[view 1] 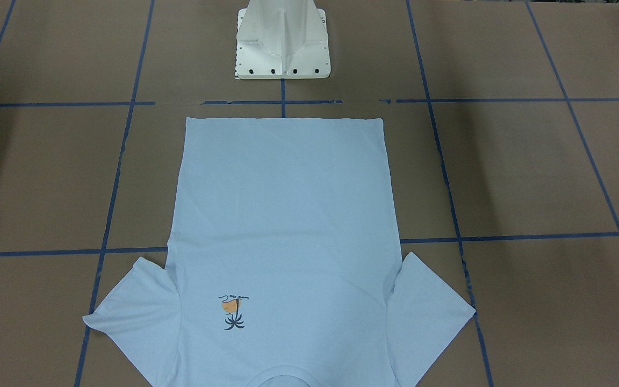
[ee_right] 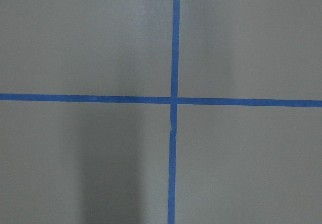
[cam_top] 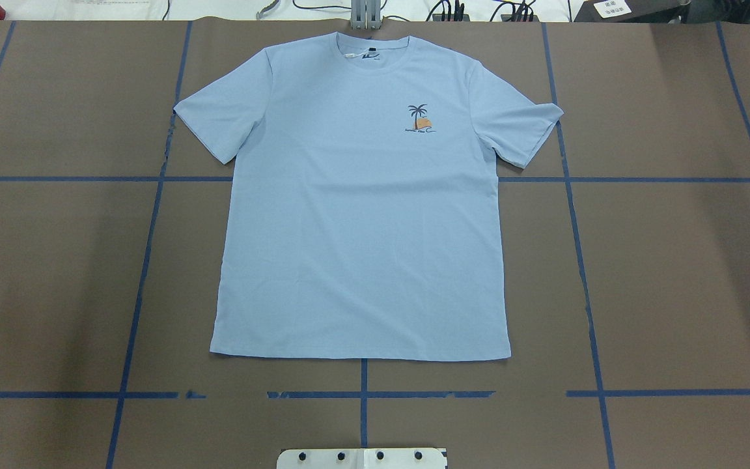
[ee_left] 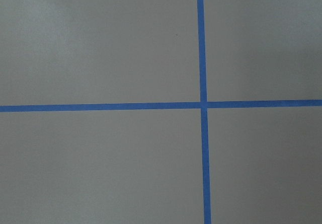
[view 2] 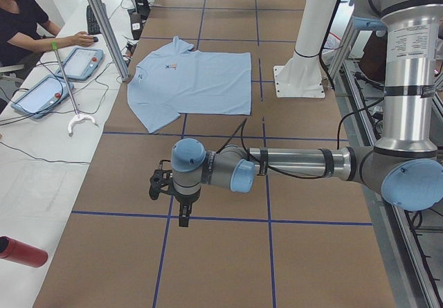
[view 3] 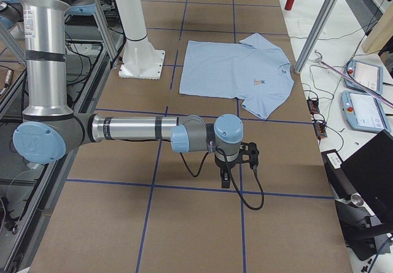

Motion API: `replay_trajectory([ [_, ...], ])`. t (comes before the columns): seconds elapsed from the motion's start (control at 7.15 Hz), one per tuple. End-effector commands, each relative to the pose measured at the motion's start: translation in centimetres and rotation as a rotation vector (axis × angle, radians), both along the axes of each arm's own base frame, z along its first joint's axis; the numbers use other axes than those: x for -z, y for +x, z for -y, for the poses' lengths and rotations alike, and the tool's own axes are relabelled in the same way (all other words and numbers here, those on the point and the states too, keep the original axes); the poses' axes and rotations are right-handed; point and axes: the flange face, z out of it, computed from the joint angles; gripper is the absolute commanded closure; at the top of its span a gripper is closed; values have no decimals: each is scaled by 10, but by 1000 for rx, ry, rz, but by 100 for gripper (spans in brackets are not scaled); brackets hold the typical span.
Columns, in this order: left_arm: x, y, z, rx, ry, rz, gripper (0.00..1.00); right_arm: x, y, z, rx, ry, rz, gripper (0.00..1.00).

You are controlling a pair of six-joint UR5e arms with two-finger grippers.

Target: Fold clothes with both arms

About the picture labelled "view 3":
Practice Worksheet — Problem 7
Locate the brown table cover sheet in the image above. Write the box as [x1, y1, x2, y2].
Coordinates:
[29, 0, 354, 273]

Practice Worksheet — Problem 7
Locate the aluminium side frame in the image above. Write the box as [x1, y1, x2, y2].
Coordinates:
[0, 0, 126, 273]

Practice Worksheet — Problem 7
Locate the teach pendant tablet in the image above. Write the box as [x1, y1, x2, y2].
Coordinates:
[344, 60, 383, 94]
[341, 91, 391, 133]

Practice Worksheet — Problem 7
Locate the small electronics board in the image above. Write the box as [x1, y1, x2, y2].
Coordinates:
[306, 98, 320, 114]

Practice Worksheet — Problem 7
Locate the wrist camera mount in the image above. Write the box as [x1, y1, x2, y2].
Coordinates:
[238, 142, 259, 172]

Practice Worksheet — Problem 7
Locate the black laptop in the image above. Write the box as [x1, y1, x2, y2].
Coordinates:
[341, 130, 392, 223]

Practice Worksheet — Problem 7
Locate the aluminium frame post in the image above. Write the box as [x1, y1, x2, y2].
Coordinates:
[294, 0, 337, 74]

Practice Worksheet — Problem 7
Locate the light blue t-shirt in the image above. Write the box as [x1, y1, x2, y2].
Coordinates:
[179, 34, 294, 120]

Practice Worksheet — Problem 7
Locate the black camera tripod mount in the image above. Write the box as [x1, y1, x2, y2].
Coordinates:
[321, 150, 393, 261]

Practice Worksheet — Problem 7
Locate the reacher grabber stick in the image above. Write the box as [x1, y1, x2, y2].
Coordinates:
[314, 50, 393, 108]

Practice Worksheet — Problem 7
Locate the far teach pendant tablet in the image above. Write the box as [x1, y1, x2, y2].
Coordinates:
[344, 60, 383, 94]

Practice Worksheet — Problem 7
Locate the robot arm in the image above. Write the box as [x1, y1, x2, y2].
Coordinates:
[13, 0, 246, 188]

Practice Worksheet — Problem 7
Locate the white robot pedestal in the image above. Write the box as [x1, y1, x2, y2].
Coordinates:
[115, 0, 165, 80]

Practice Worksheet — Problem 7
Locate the near teach pendant tablet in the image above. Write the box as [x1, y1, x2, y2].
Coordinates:
[341, 91, 391, 133]

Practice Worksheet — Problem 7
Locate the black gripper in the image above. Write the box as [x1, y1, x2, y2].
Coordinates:
[214, 152, 242, 188]

